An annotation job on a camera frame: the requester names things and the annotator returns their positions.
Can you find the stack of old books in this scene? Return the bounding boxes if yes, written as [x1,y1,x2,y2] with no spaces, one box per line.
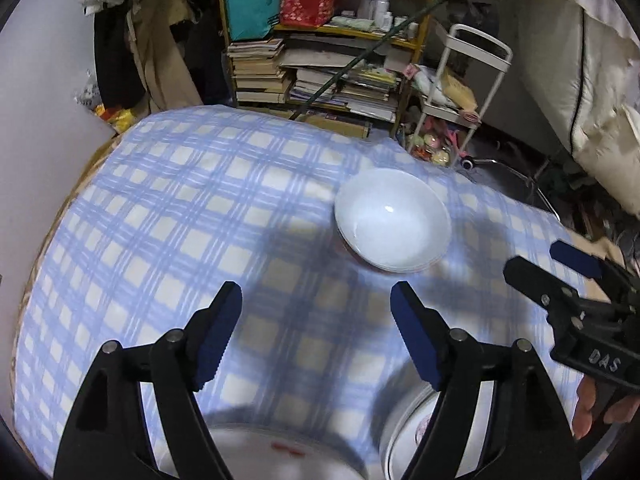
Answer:
[227,37,297,107]

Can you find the teal bag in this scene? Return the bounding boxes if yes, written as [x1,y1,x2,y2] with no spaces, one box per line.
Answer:
[221,0,282,42]

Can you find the yellow wooden shelf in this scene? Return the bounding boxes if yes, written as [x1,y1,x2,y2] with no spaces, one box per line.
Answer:
[216,0,435,137]

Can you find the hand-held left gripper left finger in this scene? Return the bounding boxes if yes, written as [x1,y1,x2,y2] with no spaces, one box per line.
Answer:
[54,281,244,480]

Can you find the large red patterned bowl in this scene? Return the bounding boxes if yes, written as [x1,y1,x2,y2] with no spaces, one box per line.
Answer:
[202,409,373,480]

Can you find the white metal cart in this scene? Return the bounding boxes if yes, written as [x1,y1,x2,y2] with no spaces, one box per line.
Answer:
[395,24,513,167]

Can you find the yellow snack bags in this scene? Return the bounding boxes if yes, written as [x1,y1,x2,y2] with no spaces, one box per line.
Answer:
[94,102,139,134]

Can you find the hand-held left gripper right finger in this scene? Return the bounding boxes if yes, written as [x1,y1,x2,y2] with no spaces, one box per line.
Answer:
[390,281,583,480]

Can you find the blue checked cloth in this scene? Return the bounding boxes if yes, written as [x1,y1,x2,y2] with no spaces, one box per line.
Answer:
[12,105,601,480]

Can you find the black hanging garment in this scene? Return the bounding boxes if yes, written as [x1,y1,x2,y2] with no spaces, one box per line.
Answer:
[92,10,151,107]

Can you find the flat cardboard sheets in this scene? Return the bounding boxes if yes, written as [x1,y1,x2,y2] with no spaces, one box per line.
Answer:
[279,35,417,70]

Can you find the colourful sweets bag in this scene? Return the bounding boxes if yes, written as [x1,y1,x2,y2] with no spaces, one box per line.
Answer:
[406,130,465,167]

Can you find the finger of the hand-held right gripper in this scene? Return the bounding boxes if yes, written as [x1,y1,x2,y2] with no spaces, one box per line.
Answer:
[550,240,640,306]
[502,256,583,323]

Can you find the small red patterned bowl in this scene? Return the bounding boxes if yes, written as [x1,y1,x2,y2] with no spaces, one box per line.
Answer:
[378,360,498,480]

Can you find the person's right hand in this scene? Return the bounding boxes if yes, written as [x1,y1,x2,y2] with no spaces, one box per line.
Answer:
[572,375,630,441]

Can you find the beige hanging garment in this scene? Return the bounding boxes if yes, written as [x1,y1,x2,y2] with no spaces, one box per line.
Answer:
[127,0,202,112]

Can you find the green pole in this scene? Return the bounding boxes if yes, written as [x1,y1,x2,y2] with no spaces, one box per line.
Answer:
[287,0,464,122]

